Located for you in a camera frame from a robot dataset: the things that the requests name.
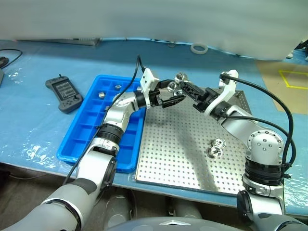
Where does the white backdrop sheet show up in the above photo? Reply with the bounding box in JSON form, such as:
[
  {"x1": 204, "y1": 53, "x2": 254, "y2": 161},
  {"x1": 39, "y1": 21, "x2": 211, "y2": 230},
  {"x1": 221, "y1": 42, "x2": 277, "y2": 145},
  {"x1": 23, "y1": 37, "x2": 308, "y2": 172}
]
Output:
[{"x1": 0, "y1": 0, "x2": 308, "y2": 61}]

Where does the brown cardboard mat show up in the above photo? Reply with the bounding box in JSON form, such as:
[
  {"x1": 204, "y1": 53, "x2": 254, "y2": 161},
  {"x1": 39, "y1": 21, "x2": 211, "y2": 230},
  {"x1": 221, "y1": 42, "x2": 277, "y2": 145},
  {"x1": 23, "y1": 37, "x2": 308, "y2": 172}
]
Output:
[{"x1": 255, "y1": 59, "x2": 308, "y2": 115}]

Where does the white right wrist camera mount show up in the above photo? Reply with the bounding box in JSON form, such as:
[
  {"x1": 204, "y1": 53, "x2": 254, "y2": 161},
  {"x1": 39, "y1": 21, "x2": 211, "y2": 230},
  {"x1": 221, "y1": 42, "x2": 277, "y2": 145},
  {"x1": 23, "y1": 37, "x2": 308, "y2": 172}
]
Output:
[{"x1": 204, "y1": 69, "x2": 239, "y2": 116}]

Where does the perforated steel tray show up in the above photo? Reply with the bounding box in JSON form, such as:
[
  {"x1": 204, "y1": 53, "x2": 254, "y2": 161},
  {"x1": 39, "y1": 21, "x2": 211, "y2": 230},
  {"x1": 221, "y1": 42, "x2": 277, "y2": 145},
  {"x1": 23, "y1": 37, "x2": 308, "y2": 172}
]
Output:
[{"x1": 134, "y1": 88, "x2": 253, "y2": 197}]

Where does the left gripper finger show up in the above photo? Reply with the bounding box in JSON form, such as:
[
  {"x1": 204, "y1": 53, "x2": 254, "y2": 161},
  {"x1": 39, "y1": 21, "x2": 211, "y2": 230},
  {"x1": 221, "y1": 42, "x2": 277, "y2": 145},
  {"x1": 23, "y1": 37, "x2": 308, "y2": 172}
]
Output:
[
  {"x1": 156, "y1": 79, "x2": 176, "y2": 90},
  {"x1": 162, "y1": 95, "x2": 186, "y2": 108}
]

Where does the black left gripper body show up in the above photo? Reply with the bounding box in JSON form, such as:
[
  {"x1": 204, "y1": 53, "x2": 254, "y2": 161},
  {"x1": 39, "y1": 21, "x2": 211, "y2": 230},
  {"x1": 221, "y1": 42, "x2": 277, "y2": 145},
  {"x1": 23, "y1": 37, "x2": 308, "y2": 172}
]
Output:
[{"x1": 149, "y1": 88, "x2": 169, "y2": 109}]

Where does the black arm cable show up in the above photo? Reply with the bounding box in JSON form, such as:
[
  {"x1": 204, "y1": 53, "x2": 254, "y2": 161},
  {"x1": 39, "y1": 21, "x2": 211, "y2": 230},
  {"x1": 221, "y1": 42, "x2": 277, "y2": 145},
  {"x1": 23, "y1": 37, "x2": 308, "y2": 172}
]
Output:
[
  {"x1": 63, "y1": 55, "x2": 145, "y2": 186},
  {"x1": 220, "y1": 72, "x2": 297, "y2": 179}
]

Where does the blue compartment tray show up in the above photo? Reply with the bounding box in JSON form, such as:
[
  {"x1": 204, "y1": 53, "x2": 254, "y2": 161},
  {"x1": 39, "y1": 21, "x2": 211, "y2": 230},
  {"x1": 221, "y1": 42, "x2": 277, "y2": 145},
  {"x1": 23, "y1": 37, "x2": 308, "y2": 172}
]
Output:
[{"x1": 56, "y1": 74, "x2": 148, "y2": 173}]

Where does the flat grey device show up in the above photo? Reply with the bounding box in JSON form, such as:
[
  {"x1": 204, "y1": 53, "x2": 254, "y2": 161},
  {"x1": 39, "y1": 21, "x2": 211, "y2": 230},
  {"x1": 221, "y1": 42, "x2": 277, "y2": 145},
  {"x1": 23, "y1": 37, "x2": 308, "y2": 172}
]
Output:
[{"x1": 18, "y1": 38, "x2": 101, "y2": 47}]

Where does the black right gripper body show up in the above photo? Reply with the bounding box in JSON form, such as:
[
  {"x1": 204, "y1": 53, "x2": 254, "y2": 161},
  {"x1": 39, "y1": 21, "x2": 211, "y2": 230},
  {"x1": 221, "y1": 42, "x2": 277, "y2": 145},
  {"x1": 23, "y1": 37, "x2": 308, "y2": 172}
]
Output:
[{"x1": 193, "y1": 87, "x2": 218, "y2": 114}]

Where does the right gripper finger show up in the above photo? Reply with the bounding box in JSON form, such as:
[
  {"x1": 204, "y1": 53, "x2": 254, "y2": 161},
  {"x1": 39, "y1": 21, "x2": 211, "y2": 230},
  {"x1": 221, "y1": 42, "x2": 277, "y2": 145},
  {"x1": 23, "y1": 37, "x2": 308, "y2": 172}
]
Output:
[
  {"x1": 182, "y1": 80, "x2": 206, "y2": 94},
  {"x1": 183, "y1": 86, "x2": 205, "y2": 103}
]

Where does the grey rounded shape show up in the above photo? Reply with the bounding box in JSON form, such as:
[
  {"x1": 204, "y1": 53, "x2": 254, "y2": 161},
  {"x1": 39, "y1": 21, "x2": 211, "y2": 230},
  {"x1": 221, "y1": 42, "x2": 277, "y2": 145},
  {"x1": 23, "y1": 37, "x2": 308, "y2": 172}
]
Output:
[{"x1": 105, "y1": 190, "x2": 138, "y2": 228}]

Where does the thin black mouse cable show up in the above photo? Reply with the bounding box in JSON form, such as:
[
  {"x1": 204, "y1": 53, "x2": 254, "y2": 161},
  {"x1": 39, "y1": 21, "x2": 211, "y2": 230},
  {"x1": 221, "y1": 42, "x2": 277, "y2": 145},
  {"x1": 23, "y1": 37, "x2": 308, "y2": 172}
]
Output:
[{"x1": 0, "y1": 49, "x2": 24, "y2": 65}]

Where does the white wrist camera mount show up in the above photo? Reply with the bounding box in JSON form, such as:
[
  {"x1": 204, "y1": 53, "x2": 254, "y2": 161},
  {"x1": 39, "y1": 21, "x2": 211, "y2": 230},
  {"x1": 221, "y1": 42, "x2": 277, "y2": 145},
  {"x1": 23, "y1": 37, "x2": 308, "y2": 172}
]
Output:
[
  {"x1": 140, "y1": 68, "x2": 159, "y2": 108},
  {"x1": 204, "y1": 69, "x2": 239, "y2": 116}
]

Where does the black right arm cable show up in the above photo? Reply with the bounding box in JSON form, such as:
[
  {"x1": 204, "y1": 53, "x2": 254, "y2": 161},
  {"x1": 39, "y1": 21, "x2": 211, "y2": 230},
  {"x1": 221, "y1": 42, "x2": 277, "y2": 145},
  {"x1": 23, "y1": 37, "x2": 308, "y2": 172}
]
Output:
[{"x1": 220, "y1": 72, "x2": 297, "y2": 179}]

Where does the white tape ring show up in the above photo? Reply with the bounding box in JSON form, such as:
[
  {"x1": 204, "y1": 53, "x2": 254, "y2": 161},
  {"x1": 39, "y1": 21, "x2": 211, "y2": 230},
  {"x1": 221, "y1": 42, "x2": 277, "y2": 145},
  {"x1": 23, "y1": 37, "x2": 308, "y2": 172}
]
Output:
[{"x1": 190, "y1": 42, "x2": 209, "y2": 55}]

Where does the yellow tape square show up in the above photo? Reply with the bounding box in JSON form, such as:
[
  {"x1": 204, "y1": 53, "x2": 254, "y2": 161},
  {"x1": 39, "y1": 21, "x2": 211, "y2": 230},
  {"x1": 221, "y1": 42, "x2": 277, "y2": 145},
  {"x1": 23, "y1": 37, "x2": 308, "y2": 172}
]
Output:
[{"x1": 279, "y1": 70, "x2": 308, "y2": 89}]

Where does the grey handheld controller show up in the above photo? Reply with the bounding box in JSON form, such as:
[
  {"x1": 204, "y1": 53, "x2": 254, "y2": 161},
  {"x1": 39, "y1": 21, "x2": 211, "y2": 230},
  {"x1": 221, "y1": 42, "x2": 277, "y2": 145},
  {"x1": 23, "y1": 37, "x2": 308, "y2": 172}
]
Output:
[{"x1": 45, "y1": 74, "x2": 84, "y2": 114}]

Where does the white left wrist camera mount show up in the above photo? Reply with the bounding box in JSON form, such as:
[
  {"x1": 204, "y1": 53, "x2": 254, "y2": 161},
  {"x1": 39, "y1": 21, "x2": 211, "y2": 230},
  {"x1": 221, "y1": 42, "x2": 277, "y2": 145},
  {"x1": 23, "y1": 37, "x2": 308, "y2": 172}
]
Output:
[{"x1": 140, "y1": 68, "x2": 159, "y2": 108}]

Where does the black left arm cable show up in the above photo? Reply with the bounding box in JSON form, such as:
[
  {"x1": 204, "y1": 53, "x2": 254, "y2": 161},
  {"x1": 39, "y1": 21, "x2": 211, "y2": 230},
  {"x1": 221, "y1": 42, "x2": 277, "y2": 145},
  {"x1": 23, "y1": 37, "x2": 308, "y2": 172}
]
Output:
[{"x1": 63, "y1": 55, "x2": 145, "y2": 186}]

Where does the dark grey robot chest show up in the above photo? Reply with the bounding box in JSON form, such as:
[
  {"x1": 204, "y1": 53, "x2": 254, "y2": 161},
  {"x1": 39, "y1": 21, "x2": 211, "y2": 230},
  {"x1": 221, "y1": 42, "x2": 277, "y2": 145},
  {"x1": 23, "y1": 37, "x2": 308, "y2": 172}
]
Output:
[{"x1": 108, "y1": 216, "x2": 217, "y2": 231}]

